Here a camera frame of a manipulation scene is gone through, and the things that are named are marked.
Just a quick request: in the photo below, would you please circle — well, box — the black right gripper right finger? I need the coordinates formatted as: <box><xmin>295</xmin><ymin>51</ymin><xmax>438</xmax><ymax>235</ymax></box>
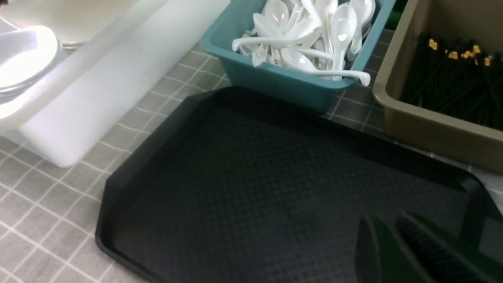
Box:
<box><xmin>396</xmin><ymin>212</ymin><xmax>503</xmax><ymax>283</ymax></box>

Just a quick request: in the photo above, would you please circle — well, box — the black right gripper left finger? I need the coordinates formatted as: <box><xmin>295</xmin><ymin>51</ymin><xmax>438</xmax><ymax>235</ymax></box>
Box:
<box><xmin>354</xmin><ymin>215</ymin><xmax>435</xmax><ymax>283</ymax></box>

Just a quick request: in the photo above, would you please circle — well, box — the black plastic serving tray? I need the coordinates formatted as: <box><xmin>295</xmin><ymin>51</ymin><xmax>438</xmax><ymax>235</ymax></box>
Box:
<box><xmin>95</xmin><ymin>87</ymin><xmax>502</xmax><ymax>283</ymax></box>

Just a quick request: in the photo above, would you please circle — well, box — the pile of black chopsticks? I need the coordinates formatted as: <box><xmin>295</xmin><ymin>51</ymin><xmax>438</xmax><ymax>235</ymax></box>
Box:
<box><xmin>399</xmin><ymin>33</ymin><xmax>503</xmax><ymax>130</ymax></box>

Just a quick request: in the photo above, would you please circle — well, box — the white spoon over bin edge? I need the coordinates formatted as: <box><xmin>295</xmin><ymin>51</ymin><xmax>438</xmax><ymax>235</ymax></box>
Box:
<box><xmin>280</xmin><ymin>48</ymin><xmax>371</xmax><ymax>87</ymax></box>

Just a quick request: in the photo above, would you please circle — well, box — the teal plastic spoon bin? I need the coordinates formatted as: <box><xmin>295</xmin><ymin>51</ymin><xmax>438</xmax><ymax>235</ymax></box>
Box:
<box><xmin>201</xmin><ymin>0</ymin><xmax>397</xmax><ymax>115</ymax></box>

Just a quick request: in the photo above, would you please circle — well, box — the pile of white spoons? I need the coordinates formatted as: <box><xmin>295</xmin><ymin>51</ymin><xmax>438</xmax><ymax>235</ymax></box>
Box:
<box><xmin>232</xmin><ymin>0</ymin><xmax>376</xmax><ymax>86</ymax></box>

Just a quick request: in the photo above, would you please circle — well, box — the brown plastic chopstick bin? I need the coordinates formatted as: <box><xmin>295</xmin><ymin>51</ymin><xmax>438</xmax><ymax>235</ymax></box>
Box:
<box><xmin>373</xmin><ymin>0</ymin><xmax>502</xmax><ymax>173</ymax></box>

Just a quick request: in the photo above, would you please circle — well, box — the green backdrop cloth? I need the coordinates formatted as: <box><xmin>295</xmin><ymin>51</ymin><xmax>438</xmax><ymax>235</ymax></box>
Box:
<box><xmin>385</xmin><ymin>0</ymin><xmax>408</xmax><ymax>31</ymax></box>

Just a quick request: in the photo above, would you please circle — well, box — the large translucent white tub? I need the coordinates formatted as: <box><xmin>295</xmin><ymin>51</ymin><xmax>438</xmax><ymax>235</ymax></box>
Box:
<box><xmin>1</xmin><ymin>0</ymin><xmax>230</xmax><ymax>168</ymax></box>

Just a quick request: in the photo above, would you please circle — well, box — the grey checked tablecloth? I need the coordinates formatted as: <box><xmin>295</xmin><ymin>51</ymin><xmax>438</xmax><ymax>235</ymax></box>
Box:
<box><xmin>0</xmin><ymin>29</ymin><xmax>503</xmax><ymax>283</ymax></box>

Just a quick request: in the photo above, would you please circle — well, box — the stack of white bowls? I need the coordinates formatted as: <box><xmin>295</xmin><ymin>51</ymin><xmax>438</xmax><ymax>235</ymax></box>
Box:
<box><xmin>0</xmin><ymin>26</ymin><xmax>68</xmax><ymax>104</ymax></box>

